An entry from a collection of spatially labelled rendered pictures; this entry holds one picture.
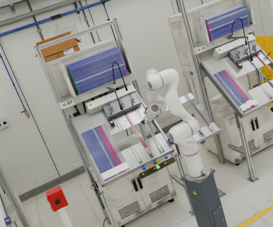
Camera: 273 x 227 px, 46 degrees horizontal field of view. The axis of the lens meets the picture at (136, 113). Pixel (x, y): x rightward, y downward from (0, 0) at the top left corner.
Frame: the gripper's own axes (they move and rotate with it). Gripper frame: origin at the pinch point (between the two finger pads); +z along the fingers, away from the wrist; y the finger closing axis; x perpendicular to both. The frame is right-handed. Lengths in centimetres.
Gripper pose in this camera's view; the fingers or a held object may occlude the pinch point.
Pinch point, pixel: (148, 121)
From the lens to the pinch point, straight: 282.5
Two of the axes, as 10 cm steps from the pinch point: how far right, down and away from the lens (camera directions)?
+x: 4.1, 8.7, -2.7
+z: -1.4, 3.6, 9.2
